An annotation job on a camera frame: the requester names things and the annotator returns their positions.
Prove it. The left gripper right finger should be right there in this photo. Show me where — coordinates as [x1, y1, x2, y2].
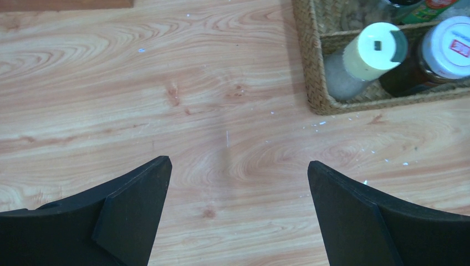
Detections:
[308, 161, 469, 265]

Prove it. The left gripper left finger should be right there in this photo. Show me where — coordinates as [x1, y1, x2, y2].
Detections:
[1, 156, 172, 265]

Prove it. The pale green cap shaker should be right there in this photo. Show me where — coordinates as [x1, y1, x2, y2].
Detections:
[324, 22, 408, 101]

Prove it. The yellow cap green bottle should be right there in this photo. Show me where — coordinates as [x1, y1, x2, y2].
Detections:
[400, 0, 459, 25]

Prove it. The woven divided basket tray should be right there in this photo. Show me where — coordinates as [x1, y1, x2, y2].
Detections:
[293, 0, 469, 115]

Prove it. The wooden compartment organizer box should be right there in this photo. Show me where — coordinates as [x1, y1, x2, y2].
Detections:
[1, 0, 134, 12]

